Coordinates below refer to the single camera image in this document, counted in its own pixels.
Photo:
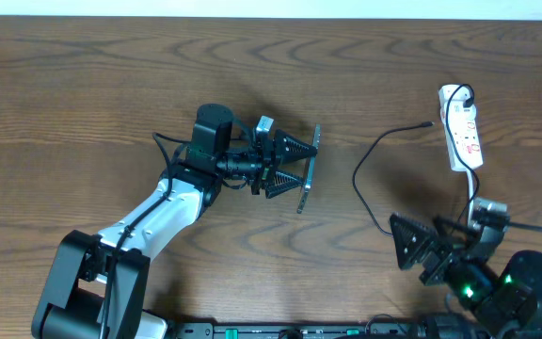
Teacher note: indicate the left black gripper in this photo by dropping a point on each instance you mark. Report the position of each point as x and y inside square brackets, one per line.
[265, 169]

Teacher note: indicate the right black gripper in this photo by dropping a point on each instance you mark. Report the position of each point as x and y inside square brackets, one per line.
[426, 238]

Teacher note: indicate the white power strip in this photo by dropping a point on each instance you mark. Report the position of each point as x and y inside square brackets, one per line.
[458, 116]

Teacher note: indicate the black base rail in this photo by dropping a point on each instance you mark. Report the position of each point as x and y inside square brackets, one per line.
[202, 330]

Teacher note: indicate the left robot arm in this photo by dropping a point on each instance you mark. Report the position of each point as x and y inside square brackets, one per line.
[97, 282]

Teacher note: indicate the gold Galaxy smartphone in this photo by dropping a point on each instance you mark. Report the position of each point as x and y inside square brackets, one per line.
[306, 188]

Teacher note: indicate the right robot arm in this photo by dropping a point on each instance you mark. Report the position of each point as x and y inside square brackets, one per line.
[507, 305]

